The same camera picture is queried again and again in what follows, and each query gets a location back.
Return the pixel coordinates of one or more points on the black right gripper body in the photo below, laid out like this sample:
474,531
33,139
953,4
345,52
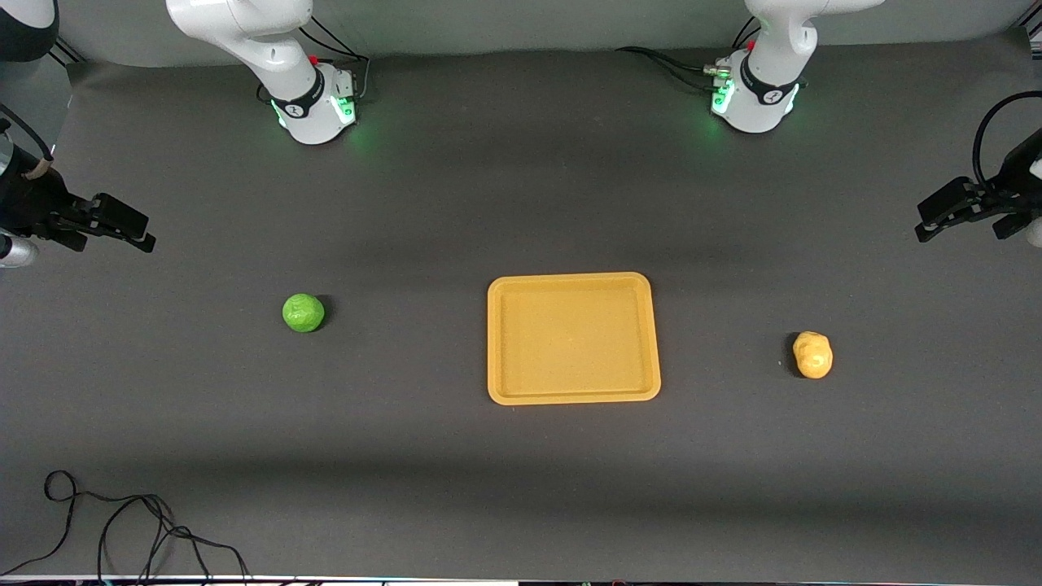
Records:
34,203

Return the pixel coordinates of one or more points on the dark grey table mat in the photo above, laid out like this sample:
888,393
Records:
521,203

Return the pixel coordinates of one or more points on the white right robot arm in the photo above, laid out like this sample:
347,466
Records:
285,49

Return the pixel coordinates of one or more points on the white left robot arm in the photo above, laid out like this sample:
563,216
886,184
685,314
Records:
773,73

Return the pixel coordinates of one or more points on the black frame rail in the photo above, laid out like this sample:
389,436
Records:
65,54
1035,32

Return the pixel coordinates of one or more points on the yellow lemon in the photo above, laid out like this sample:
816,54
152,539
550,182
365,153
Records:
812,356

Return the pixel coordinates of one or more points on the orange plastic tray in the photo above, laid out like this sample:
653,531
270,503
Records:
570,342

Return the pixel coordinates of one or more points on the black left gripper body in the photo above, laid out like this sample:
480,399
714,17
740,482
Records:
1012,184

